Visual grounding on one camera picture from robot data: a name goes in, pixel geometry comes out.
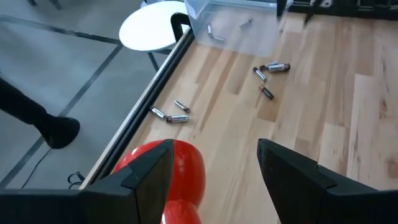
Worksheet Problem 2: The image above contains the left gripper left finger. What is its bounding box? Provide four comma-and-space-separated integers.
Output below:
0, 139, 174, 224

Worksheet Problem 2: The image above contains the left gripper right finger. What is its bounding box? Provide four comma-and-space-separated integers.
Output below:
257, 139, 398, 224

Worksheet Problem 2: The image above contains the red desk lamp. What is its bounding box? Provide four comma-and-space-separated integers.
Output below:
111, 139, 206, 224

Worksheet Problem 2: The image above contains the clear plastic bin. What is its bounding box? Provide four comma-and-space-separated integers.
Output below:
183, 0, 295, 58

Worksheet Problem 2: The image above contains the white round stool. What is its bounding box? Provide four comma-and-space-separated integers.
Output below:
119, 0, 195, 53

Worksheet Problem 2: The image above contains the black floor cable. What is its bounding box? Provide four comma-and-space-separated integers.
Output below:
20, 147, 53, 189

